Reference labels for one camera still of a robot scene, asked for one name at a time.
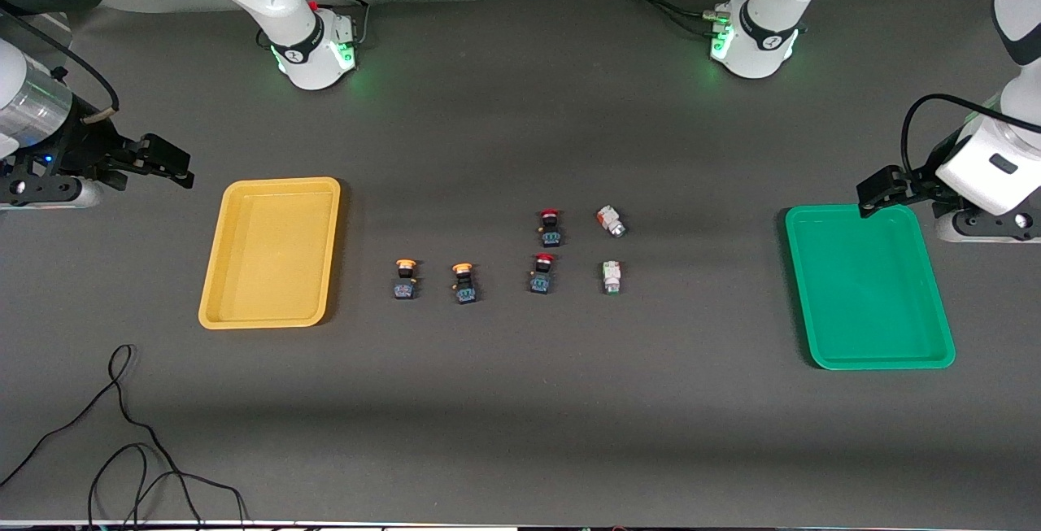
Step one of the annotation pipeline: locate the yellow push button green mark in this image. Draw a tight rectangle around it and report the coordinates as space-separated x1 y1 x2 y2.
451 262 481 306

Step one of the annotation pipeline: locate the white green button orange block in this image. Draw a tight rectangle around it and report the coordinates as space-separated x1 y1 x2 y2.
595 204 629 239

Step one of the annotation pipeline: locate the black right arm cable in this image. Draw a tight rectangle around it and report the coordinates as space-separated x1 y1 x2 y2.
0 0 121 121

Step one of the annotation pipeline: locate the yellow plastic tray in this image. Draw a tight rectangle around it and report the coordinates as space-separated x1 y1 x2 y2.
198 176 342 330

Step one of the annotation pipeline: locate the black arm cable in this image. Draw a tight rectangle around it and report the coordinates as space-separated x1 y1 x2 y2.
900 94 1005 178
0 0 121 121

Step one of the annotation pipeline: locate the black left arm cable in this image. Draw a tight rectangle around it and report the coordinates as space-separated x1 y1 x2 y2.
900 94 1005 178

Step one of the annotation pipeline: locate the green plastic tray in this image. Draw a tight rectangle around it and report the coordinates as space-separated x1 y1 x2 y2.
784 203 957 371

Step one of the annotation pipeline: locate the loose black table cable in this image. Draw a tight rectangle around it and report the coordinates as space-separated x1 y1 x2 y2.
0 343 249 531

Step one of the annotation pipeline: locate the red push button switch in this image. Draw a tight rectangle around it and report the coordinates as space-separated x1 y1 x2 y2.
538 207 565 249
529 253 557 295

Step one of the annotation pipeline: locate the yellow push button red mark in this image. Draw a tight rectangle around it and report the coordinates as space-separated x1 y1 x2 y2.
393 258 421 301

